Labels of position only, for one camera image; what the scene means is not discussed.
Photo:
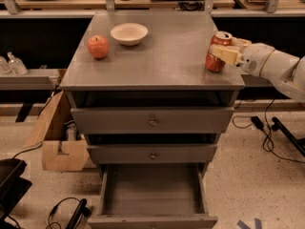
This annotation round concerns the red apple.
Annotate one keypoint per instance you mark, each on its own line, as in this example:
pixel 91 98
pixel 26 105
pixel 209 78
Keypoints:
pixel 98 46

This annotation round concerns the clear sanitizer bottle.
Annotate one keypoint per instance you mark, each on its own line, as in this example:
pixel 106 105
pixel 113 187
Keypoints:
pixel 16 64

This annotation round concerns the grey open bottom drawer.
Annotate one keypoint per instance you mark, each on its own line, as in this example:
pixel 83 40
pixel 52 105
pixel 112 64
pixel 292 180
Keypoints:
pixel 152 196

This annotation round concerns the black chair base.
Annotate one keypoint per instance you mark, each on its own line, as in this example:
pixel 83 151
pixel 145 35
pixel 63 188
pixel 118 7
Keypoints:
pixel 12 187

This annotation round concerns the black metal stand leg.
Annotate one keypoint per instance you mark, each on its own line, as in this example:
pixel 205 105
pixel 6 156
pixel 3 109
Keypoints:
pixel 299 143

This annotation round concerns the grey top drawer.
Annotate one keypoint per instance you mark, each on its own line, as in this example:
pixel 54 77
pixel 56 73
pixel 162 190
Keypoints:
pixel 98 121

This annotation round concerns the red coke can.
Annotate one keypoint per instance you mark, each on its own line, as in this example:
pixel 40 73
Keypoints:
pixel 213 61

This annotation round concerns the grey drawer cabinet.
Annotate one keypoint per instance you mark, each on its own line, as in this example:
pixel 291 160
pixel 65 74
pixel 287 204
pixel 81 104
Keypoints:
pixel 166 69

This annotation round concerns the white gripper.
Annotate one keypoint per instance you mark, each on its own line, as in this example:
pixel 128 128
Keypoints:
pixel 256 59

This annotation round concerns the grey middle drawer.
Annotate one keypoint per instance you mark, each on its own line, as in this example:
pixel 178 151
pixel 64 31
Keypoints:
pixel 152 153

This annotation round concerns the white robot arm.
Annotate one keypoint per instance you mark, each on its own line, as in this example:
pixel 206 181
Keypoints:
pixel 284 71

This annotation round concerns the clear plastic bottle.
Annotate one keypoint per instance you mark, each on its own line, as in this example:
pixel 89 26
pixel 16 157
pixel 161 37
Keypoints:
pixel 4 65

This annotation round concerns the brown cardboard box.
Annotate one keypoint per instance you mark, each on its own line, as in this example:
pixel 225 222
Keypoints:
pixel 58 153

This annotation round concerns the white bowl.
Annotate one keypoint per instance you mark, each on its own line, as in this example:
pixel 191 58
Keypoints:
pixel 129 34

